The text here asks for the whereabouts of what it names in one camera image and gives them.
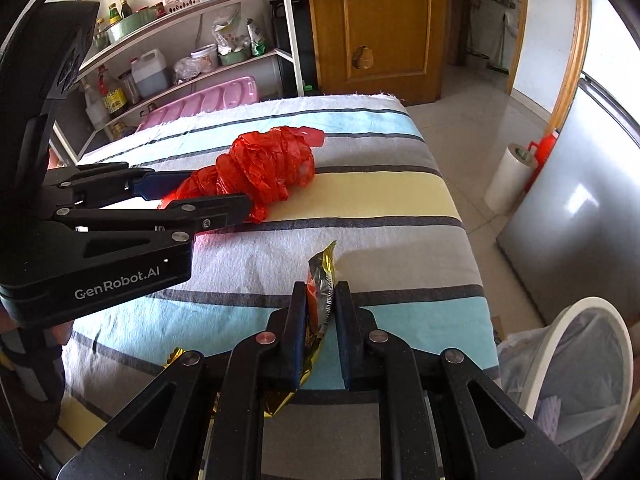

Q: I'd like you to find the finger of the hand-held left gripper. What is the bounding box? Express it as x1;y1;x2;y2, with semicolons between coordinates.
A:
42;192;254;262
42;161;194;211

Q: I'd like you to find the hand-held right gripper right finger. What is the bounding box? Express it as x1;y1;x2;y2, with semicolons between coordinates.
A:
334;281;583;480

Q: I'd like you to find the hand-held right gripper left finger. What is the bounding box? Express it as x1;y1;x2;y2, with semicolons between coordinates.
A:
57;281;309;480

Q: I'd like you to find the yellow snack packet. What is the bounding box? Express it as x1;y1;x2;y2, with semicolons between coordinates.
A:
162;240;339;419

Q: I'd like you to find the red plastic bag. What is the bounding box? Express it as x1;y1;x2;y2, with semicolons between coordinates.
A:
157;127;326;234

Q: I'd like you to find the white trash bin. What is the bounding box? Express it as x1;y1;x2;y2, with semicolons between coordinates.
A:
500;296;634;480

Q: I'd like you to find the person's left hand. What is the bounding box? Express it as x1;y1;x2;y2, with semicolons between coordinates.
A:
50;321;75;347

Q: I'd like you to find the white plastic bottle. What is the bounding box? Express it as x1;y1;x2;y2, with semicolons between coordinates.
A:
82;80;109;131

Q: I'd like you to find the pink plastic tray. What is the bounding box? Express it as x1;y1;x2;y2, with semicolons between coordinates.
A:
136;76;260;134

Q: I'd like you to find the oil bottle yellow label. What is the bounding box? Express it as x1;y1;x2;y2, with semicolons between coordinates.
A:
97;66;129;116

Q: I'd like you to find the glass jar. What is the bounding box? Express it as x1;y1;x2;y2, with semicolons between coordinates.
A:
120;72;141;106

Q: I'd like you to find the translucent plastic jug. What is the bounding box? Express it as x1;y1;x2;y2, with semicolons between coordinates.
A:
131;49;170;99

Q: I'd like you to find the clear plastic bag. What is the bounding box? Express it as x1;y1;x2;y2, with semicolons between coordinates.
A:
172;57;204;86

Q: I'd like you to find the white plastic tub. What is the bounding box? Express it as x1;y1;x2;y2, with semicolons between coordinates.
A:
190;44;220;74

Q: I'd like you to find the green plastic basin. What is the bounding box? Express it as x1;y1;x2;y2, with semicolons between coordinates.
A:
218;48;252;67

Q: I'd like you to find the large green pot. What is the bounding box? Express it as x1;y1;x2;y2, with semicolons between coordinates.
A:
106;10;159;44

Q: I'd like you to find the white printed bag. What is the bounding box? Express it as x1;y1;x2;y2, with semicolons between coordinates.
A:
212;7;249;54

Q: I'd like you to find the green and white bottle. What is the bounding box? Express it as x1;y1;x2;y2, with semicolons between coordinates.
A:
246;19;269;58

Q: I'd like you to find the black appliance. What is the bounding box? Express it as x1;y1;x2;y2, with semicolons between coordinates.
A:
270;0;321;99

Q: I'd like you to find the white paper roll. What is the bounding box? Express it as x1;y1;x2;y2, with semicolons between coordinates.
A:
484;142;539;214

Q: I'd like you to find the wooden door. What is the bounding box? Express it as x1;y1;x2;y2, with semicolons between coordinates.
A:
305;0;449;106

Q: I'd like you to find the silver refrigerator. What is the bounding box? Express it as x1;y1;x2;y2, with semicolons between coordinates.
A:
497;72;640;343

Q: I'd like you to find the red plastic container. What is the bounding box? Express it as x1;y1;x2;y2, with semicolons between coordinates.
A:
525;130;560;196

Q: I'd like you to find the mop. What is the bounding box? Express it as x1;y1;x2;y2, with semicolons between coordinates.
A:
487;12;511;74

